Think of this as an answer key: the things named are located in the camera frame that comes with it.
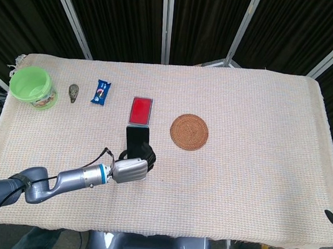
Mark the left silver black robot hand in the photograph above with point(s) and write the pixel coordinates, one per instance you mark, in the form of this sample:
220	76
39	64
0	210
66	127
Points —
129	170

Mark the black smartphone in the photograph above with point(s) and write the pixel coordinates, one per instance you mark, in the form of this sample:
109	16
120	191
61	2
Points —
136	139

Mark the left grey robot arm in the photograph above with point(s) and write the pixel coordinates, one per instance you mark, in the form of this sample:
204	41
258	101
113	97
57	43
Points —
70	177

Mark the blue snack packet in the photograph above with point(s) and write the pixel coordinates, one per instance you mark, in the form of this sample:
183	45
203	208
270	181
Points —
101	92

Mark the red stamp pad box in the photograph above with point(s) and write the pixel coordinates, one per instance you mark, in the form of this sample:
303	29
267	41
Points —
140	111

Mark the round woven rattan coaster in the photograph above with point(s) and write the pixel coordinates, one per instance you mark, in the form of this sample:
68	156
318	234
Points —
189	132

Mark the small metal skull figurine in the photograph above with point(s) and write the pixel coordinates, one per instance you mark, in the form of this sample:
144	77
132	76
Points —
73	92

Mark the beige woven tablecloth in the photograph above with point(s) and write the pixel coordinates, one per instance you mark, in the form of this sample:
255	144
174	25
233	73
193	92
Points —
237	179

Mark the blue jeans leg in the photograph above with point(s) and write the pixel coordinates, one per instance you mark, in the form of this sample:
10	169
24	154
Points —
39	240

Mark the green plastic bucket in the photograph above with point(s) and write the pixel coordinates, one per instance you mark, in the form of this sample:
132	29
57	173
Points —
31	86

